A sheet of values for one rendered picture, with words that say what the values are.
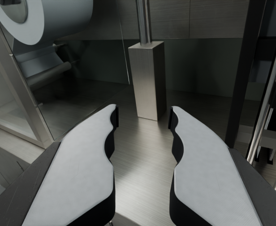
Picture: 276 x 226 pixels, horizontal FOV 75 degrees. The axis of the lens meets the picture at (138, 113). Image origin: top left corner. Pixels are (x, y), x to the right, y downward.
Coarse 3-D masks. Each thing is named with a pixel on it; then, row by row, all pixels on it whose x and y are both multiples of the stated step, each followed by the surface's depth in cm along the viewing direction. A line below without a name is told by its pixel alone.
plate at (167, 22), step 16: (128, 0) 78; (160, 0) 71; (176, 0) 68; (192, 0) 66; (208, 0) 63; (224, 0) 61; (240, 0) 59; (128, 16) 81; (160, 16) 74; (176, 16) 71; (192, 16) 68; (208, 16) 66; (224, 16) 63; (240, 16) 61; (128, 32) 85; (160, 32) 78; (176, 32) 74; (192, 32) 71; (208, 32) 68; (224, 32) 66; (240, 32) 63
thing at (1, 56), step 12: (0, 48) 46; (0, 60) 46; (12, 72) 49; (12, 84) 49; (24, 96) 53; (24, 108) 53; (36, 120) 57; (12, 132) 72; (24, 132) 67; (36, 132) 58; (36, 144) 64; (48, 144) 63
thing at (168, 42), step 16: (176, 48) 78; (192, 48) 75; (208, 48) 72; (224, 48) 69; (240, 48) 66; (128, 64) 95; (176, 64) 82; (192, 64) 78; (208, 64) 75; (224, 64) 71; (176, 80) 86; (192, 80) 82; (208, 80) 78; (224, 80) 75; (224, 96) 78; (256, 96) 72
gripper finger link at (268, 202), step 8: (232, 152) 8; (240, 160) 8; (240, 168) 7; (248, 168) 7; (248, 176) 7; (256, 176) 7; (248, 184) 7; (256, 184) 7; (264, 184) 7; (248, 192) 6; (256, 192) 6; (264, 192) 6; (272, 192) 6; (256, 200) 6; (264, 200) 6; (272, 200) 6; (256, 208) 6; (264, 208) 6; (272, 208) 6; (264, 216) 6; (272, 216) 6; (264, 224) 6; (272, 224) 6
